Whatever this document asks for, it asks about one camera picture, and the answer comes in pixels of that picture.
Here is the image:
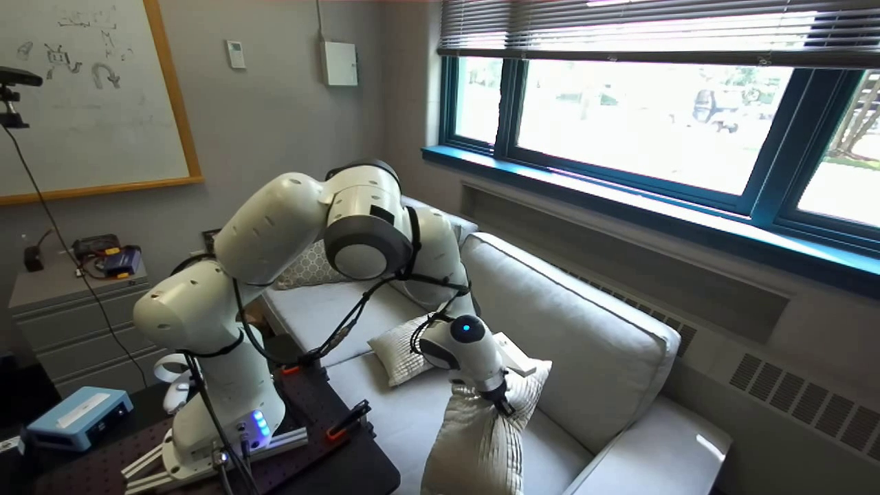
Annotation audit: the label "white VR controller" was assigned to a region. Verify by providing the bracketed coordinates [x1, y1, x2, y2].
[153, 353, 199, 414]

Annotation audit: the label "white wall box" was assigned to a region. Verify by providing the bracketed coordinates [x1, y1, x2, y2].
[320, 36, 363, 91]

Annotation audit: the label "grey window blinds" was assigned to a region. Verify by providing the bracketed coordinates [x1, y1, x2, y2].
[439, 0, 880, 68]

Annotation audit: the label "black orange bar clamp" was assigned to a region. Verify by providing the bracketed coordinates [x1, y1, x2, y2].
[272, 343, 329, 380]
[322, 395, 375, 449]

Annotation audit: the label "black camera on tripod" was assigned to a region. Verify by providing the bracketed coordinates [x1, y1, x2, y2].
[0, 62, 48, 131]

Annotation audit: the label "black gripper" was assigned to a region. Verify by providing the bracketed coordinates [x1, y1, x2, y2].
[476, 368, 524, 421]

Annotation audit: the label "grey filing cabinet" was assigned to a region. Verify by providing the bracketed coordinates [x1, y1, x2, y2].
[8, 249, 176, 399]

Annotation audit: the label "black robot table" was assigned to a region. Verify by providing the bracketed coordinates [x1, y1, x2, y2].
[0, 292, 404, 495]

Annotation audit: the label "aluminium robot mounting plate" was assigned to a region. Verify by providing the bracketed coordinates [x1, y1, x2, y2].
[121, 423, 311, 486]

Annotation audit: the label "wood framed whiteboard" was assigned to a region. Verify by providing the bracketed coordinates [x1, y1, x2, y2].
[0, 0, 208, 210]

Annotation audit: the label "wall radiator vent grille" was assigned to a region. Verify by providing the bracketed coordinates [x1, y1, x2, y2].
[726, 350, 880, 465]

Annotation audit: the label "grey fabric sofa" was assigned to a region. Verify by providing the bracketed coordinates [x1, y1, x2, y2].
[260, 190, 737, 495]

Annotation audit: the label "wide blue framed window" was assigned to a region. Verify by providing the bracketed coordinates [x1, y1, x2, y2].
[421, 50, 880, 277]

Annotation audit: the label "white wall thermostat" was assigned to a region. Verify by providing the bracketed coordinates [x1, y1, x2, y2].
[223, 39, 250, 75]

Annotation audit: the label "black tool with cables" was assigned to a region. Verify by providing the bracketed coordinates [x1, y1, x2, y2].
[73, 232, 148, 284]

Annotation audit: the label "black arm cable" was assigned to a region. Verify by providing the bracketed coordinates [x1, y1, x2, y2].
[228, 265, 476, 368]

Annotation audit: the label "light blue box device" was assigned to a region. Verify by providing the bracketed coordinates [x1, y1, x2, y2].
[25, 381, 137, 454]

